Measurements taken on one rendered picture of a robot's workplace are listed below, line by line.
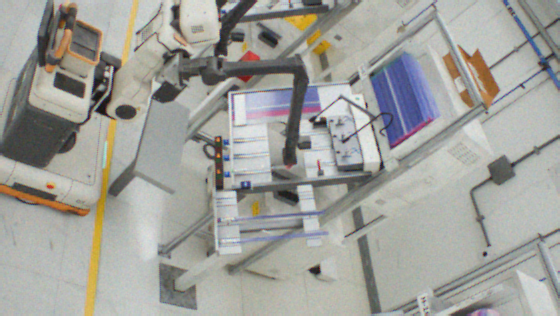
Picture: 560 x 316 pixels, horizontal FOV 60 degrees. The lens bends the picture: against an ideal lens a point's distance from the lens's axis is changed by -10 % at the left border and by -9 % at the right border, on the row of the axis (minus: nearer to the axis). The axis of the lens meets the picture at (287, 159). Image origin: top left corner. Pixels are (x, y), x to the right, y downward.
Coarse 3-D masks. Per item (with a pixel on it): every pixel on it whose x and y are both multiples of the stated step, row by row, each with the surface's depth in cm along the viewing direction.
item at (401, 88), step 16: (400, 64) 273; (416, 64) 272; (384, 80) 278; (400, 80) 268; (416, 80) 261; (384, 96) 273; (400, 96) 264; (416, 96) 255; (432, 96) 261; (400, 112) 260; (416, 112) 251; (432, 112) 247; (400, 128) 256; (416, 128) 248
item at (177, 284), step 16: (224, 256) 266; (160, 272) 292; (176, 272) 300; (192, 272) 283; (208, 272) 278; (160, 288) 285; (176, 288) 291; (192, 288) 302; (176, 304) 287; (192, 304) 295
